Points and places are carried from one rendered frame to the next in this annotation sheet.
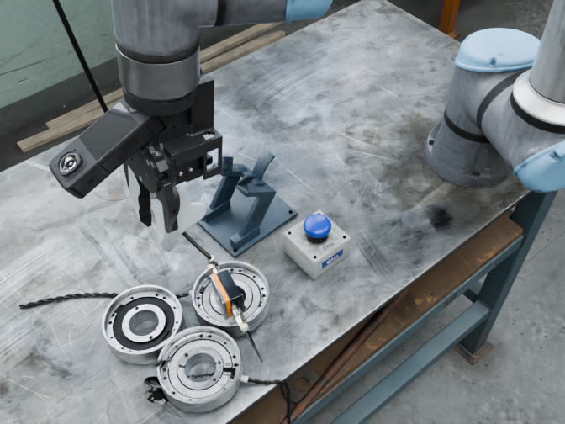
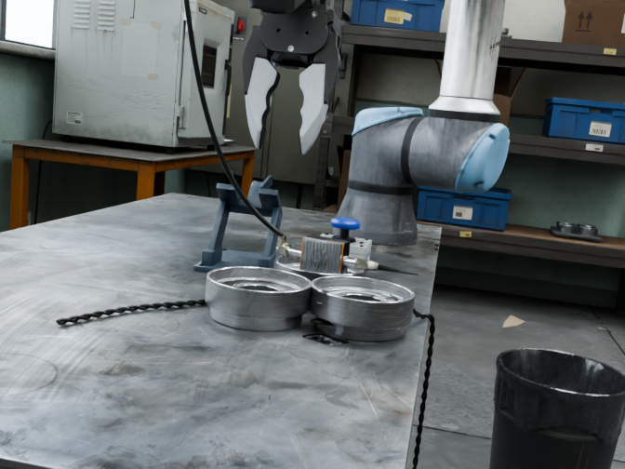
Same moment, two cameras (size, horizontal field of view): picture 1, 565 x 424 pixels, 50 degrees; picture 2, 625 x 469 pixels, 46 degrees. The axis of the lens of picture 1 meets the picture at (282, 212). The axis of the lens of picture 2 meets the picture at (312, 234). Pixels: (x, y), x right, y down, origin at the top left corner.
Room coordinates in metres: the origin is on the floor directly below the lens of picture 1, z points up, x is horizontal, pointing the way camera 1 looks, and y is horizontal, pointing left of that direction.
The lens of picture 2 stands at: (-0.15, 0.64, 1.01)
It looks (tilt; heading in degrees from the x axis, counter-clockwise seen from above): 9 degrees down; 318
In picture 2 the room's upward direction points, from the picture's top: 6 degrees clockwise
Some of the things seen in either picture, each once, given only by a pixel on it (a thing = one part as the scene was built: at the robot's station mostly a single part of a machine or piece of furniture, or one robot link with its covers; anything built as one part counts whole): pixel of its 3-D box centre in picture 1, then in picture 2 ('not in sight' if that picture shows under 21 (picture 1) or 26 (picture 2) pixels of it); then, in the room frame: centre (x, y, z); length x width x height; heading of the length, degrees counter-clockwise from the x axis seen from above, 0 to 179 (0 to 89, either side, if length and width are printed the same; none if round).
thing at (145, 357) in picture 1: (145, 325); (258, 298); (0.42, 0.19, 0.82); 0.10 x 0.10 x 0.04
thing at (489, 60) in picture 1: (495, 79); (389, 144); (0.74, -0.32, 0.97); 0.13 x 0.12 x 0.14; 16
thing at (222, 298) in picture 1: (222, 295); (321, 258); (0.44, 0.08, 0.85); 0.05 x 0.02 x 0.04; 25
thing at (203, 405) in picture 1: (201, 370); (360, 307); (0.35, 0.11, 0.82); 0.10 x 0.10 x 0.04
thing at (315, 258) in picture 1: (319, 241); (342, 254); (0.55, -0.05, 0.82); 0.08 x 0.07 x 0.05; 128
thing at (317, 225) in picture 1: (317, 233); (343, 236); (0.55, -0.05, 0.85); 0.04 x 0.04 x 0.05
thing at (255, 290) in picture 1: (231, 300); not in sight; (0.45, 0.07, 0.82); 0.08 x 0.08 x 0.02
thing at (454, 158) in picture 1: (475, 135); (377, 209); (0.75, -0.32, 0.85); 0.15 x 0.15 x 0.10
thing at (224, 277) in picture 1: (236, 307); (346, 261); (0.42, 0.06, 0.85); 0.17 x 0.02 x 0.04; 25
